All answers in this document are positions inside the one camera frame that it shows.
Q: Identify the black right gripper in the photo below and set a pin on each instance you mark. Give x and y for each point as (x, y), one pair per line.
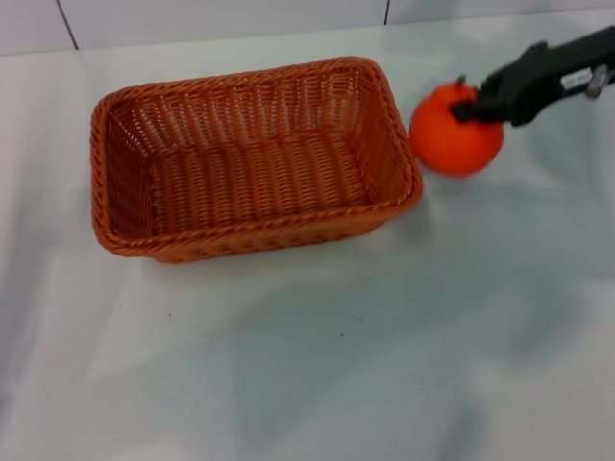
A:
(557, 67)

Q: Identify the orange toy fruit with stem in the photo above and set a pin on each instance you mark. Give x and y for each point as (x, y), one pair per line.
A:
(451, 149)

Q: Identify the orange woven plastic basket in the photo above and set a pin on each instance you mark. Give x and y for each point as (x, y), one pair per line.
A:
(259, 182)

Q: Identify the silver metal pin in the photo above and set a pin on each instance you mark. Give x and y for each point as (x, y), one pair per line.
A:
(597, 81)

